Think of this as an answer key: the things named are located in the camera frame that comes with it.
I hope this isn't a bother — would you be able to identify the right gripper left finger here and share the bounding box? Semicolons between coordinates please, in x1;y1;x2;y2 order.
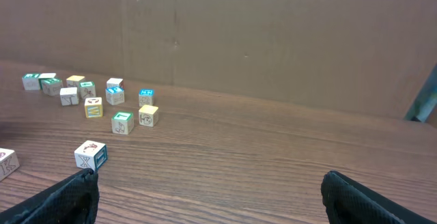
1;168;100;224

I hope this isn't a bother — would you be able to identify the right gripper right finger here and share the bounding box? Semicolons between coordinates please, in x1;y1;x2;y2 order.
321;171;436;224

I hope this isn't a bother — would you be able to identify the white block monkey picture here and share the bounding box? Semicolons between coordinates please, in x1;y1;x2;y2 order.
74;140;108;171

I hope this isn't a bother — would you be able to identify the white block green edge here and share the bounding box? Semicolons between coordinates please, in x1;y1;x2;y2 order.
0;148;20;181

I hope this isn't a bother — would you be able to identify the white block animal picture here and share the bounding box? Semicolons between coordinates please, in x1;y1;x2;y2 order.
84;97;103;118

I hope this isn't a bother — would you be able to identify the white block blue side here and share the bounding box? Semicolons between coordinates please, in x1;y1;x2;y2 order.
59;87;79;106

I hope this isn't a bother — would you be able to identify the small green top block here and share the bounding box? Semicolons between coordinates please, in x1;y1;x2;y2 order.
79;81;96;99

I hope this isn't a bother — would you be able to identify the blue P block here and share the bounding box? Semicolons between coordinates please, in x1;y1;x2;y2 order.
106;87;125;105

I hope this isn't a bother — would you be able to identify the yellow top block right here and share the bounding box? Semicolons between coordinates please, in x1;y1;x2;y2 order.
139;104;158;127

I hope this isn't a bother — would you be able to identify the yellow block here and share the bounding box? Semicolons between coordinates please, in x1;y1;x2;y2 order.
139;104;158;127
66;75;86;87

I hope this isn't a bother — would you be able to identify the yellow top block rear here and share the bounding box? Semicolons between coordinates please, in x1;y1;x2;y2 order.
66;75;86;87

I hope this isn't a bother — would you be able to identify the white top block rear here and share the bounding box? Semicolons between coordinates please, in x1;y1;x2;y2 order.
107;77;124;89

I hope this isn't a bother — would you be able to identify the blue top block right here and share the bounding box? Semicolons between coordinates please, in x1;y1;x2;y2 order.
139;89;154;107

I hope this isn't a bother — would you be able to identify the teal object right edge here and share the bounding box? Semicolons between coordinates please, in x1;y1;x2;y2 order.
404;66;436;123

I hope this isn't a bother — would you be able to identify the white top block green side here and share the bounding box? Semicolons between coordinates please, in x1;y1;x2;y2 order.
38;72;57;89

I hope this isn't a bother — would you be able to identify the cardboard back wall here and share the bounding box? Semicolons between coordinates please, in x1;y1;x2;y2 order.
1;0;436;118

